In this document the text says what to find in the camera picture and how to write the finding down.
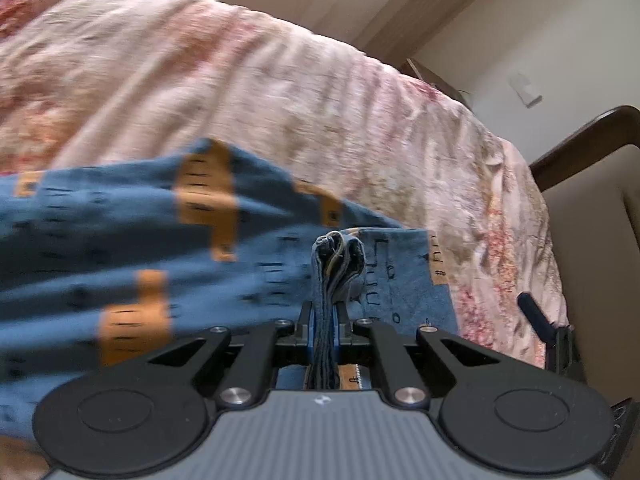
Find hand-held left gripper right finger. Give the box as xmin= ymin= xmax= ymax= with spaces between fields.
xmin=332 ymin=301 xmax=503 ymax=410

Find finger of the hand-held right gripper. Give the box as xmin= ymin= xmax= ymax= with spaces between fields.
xmin=517 ymin=292 xmax=557 ymax=347

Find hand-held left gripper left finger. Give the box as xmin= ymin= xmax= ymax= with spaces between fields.
xmin=142 ymin=301 xmax=317 ymax=408

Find blue patterned pants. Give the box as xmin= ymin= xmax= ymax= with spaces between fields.
xmin=0 ymin=137 xmax=459 ymax=442

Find wooden padded bed headboard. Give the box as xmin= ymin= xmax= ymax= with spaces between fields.
xmin=529 ymin=105 xmax=640 ymax=441

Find pink floral bed blanket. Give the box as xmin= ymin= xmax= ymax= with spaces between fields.
xmin=0 ymin=0 xmax=572 ymax=480

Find beige curtain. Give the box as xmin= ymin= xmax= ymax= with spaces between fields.
xmin=345 ymin=0 xmax=481 ymax=63

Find white wall switch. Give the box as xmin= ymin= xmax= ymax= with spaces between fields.
xmin=509 ymin=73 xmax=542 ymax=108

